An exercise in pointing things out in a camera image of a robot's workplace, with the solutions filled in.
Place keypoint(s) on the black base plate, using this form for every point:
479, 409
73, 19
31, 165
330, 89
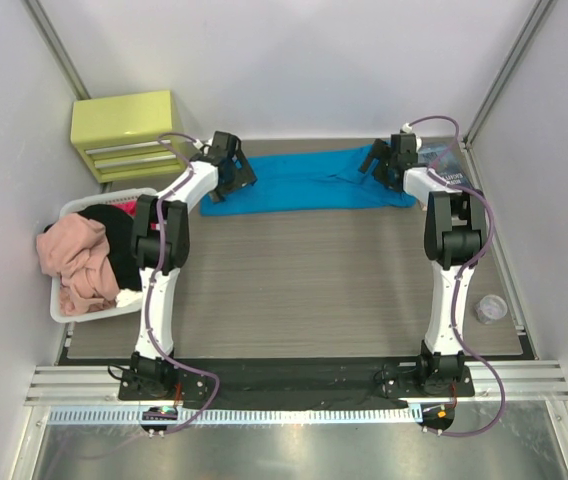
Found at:
192, 381

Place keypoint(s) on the yellow green drawer cabinet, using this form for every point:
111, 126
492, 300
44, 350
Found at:
123, 137

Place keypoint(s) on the magenta garment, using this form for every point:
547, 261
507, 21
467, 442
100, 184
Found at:
129, 207

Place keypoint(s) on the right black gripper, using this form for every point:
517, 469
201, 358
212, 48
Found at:
381, 163

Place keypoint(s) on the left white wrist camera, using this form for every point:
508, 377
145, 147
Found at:
203, 146

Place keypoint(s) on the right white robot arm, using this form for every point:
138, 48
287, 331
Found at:
455, 237

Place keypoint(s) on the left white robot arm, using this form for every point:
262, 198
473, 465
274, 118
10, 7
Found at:
160, 245

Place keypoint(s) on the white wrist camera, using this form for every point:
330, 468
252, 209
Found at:
407, 131
203, 146

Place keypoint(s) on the aluminium frame rail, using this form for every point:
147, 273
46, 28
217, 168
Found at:
92, 385

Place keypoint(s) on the white garment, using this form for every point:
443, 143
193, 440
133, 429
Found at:
128, 297

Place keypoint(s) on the pink garment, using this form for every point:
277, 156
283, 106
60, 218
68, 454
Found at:
75, 251

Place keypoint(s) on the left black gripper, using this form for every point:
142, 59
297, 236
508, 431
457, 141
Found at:
237, 176

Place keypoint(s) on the blue t shirt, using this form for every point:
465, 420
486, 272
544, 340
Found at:
308, 181

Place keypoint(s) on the slotted cable duct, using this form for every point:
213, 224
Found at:
148, 416

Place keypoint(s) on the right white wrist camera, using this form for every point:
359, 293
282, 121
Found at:
407, 131

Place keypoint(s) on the blue paperback book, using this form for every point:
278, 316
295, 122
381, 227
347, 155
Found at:
444, 163

